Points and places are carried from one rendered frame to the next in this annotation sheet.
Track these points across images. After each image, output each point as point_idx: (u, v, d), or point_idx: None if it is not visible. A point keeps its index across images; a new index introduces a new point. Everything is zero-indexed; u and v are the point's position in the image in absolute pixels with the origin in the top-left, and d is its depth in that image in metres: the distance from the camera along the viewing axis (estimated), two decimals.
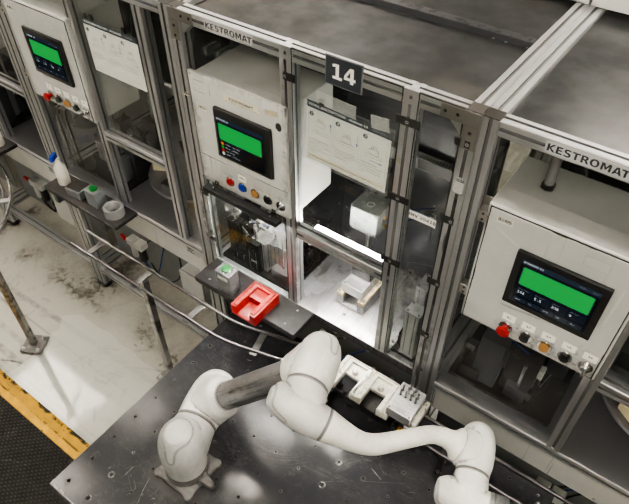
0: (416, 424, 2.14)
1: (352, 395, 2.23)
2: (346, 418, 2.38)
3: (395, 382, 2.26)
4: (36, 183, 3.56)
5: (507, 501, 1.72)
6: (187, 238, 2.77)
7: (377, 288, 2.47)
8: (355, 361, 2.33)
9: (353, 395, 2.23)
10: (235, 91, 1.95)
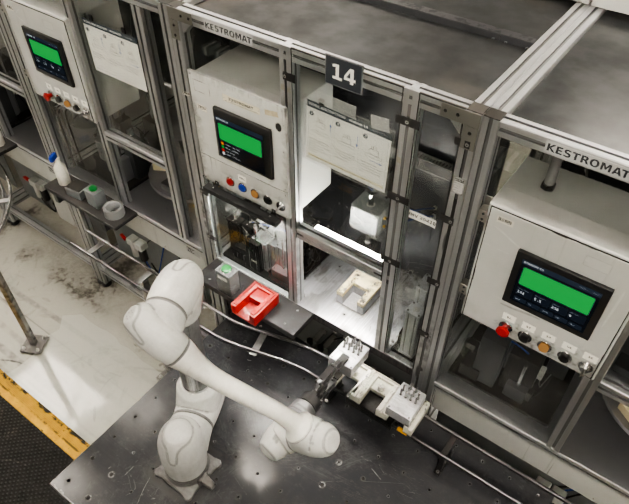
0: (416, 424, 2.14)
1: (352, 395, 2.23)
2: (346, 418, 2.38)
3: (395, 382, 2.26)
4: (36, 183, 3.56)
5: None
6: (187, 238, 2.77)
7: (377, 288, 2.47)
8: None
9: (353, 395, 2.23)
10: (235, 91, 1.95)
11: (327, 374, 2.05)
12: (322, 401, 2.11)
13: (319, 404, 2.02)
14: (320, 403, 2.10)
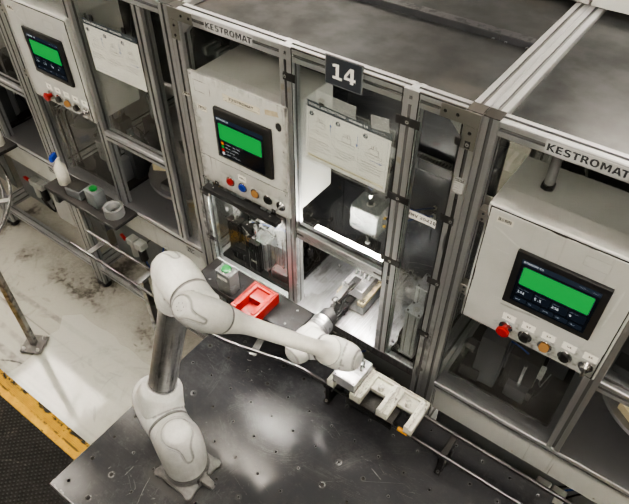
0: (416, 424, 2.14)
1: (352, 395, 2.23)
2: (346, 418, 2.38)
3: (395, 382, 2.26)
4: (36, 183, 3.56)
5: None
6: (187, 238, 2.77)
7: (377, 288, 2.47)
8: None
9: (353, 395, 2.23)
10: (235, 91, 1.95)
11: (342, 293, 2.32)
12: (337, 320, 2.39)
13: (336, 318, 2.31)
14: None
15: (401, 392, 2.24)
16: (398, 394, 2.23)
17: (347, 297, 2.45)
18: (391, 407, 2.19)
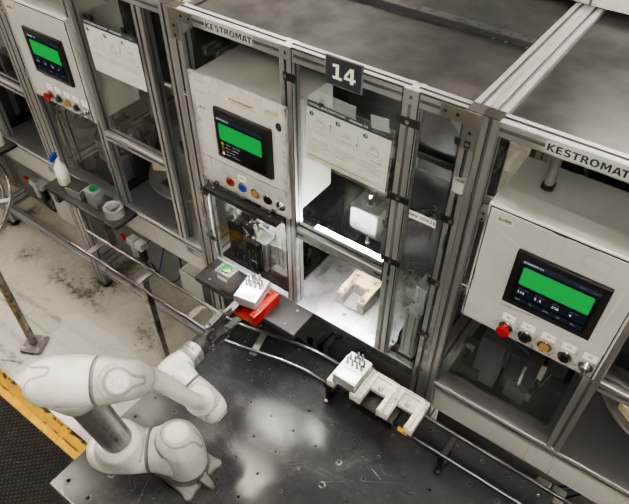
0: (416, 424, 2.14)
1: (352, 395, 2.23)
2: (346, 418, 2.38)
3: (395, 382, 2.26)
4: (36, 183, 3.56)
5: None
6: (187, 238, 2.77)
7: (377, 288, 2.47)
8: None
9: (353, 395, 2.23)
10: (235, 91, 1.95)
11: (215, 319, 2.25)
12: (214, 347, 2.32)
13: (208, 346, 2.23)
14: (212, 348, 2.31)
15: (401, 392, 2.24)
16: (398, 394, 2.23)
17: (228, 323, 2.38)
18: (391, 407, 2.19)
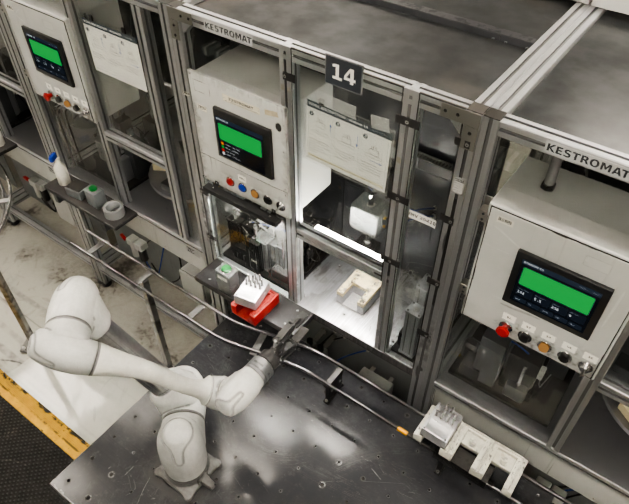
0: (516, 485, 1.99)
1: (443, 451, 2.07)
2: (346, 418, 2.38)
3: (487, 436, 2.10)
4: (36, 183, 3.56)
5: None
6: (187, 238, 2.77)
7: (377, 288, 2.47)
8: None
9: (444, 451, 2.07)
10: (235, 91, 1.95)
11: (284, 332, 2.04)
12: (281, 362, 2.11)
13: (277, 361, 2.02)
14: (279, 363, 2.10)
15: (495, 448, 2.08)
16: (492, 450, 2.07)
17: (294, 335, 2.17)
18: (486, 465, 2.04)
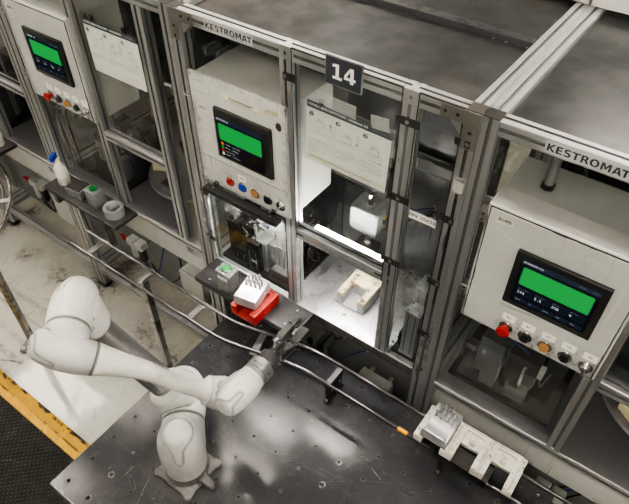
0: (516, 485, 1.99)
1: (443, 451, 2.07)
2: (346, 418, 2.38)
3: (487, 436, 2.10)
4: (36, 183, 3.56)
5: None
6: (187, 238, 2.77)
7: (377, 288, 2.47)
8: None
9: (444, 451, 2.07)
10: (235, 91, 1.95)
11: (284, 332, 2.04)
12: (281, 362, 2.11)
13: (277, 361, 2.02)
14: (279, 363, 2.10)
15: (495, 448, 2.08)
16: (492, 450, 2.07)
17: (294, 335, 2.17)
18: (486, 465, 2.04)
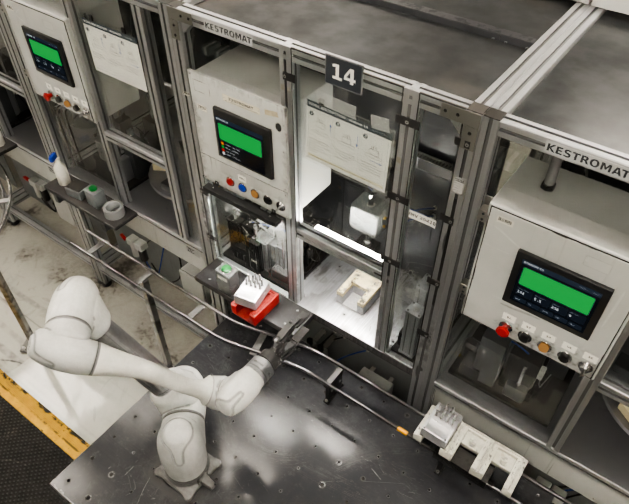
0: (516, 485, 1.99)
1: (443, 451, 2.07)
2: (346, 418, 2.38)
3: (487, 436, 2.10)
4: (36, 183, 3.56)
5: None
6: (187, 238, 2.77)
7: (377, 288, 2.47)
8: None
9: (444, 451, 2.07)
10: (235, 91, 1.95)
11: (285, 332, 2.04)
12: (281, 362, 2.11)
13: (277, 361, 2.02)
14: (279, 363, 2.10)
15: (495, 448, 2.08)
16: (492, 450, 2.07)
17: (294, 335, 2.17)
18: (486, 465, 2.04)
